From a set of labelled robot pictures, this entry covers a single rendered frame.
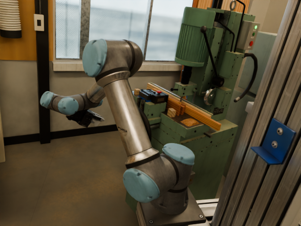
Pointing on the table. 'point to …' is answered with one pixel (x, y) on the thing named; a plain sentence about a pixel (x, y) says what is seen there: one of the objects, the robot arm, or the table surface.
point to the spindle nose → (186, 75)
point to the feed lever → (217, 81)
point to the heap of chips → (190, 122)
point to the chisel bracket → (184, 89)
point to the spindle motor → (194, 36)
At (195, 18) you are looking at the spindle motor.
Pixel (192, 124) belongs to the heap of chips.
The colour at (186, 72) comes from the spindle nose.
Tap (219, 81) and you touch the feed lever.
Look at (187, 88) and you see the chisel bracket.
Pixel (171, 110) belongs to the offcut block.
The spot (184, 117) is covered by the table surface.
